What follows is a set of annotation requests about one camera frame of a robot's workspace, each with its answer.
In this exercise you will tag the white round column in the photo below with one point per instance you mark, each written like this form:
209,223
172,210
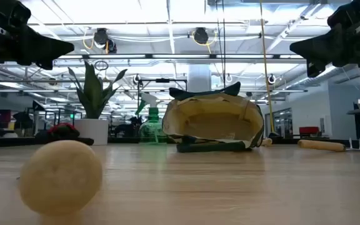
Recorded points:
199,78

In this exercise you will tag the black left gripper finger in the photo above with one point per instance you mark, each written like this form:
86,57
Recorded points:
42,47
47,64

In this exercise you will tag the black aluminium table frame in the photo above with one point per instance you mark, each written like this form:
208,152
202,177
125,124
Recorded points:
5,142

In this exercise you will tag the cream canvas bag green trim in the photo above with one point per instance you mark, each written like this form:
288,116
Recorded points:
214,122

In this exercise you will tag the red seat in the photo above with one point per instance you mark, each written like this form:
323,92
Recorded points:
309,130

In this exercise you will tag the green spray bottle white nozzle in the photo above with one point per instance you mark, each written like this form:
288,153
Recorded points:
152,128

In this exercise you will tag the red and black gardening gloves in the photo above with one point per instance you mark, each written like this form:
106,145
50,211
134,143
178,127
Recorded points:
62,132

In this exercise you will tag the snake plant in white pot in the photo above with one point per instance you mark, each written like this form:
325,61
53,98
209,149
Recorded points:
92,106

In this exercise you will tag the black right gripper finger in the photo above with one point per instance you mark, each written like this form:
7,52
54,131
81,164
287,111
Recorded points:
320,48
312,69

